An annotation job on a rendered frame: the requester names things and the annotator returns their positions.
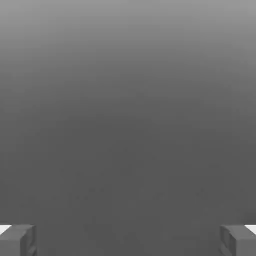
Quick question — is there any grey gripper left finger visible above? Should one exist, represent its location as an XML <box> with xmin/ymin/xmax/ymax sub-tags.
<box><xmin>0</xmin><ymin>224</ymin><xmax>38</xmax><ymax>256</ymax></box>

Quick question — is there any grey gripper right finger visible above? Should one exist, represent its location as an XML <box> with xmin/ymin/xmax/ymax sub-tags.
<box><xmin>219</xmin><ymin>224</ymin><xmax>256</xmax><ymax>256</ymax></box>

